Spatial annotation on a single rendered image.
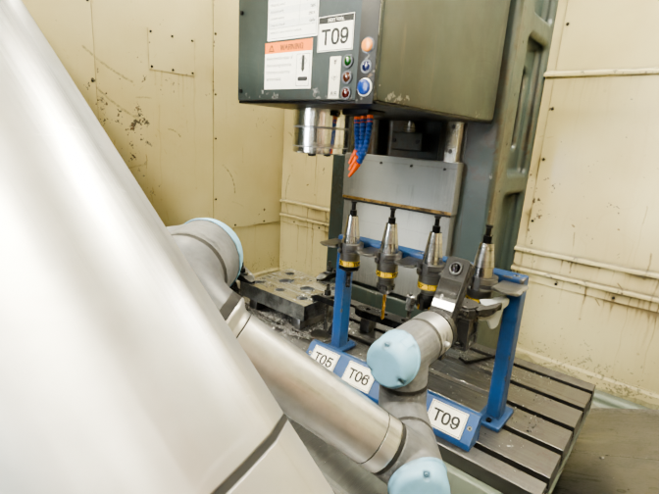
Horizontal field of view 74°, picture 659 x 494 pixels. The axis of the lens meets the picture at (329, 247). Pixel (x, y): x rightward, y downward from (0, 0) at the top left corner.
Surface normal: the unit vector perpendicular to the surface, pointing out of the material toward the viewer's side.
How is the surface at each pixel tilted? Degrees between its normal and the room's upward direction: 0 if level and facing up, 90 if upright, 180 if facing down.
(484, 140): 90
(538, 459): 0
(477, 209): 90
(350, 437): 86
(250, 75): 90
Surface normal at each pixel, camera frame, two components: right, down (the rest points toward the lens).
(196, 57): 0.76, 0.21
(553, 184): -0.65, 0.15
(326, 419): 0.04, 0.18
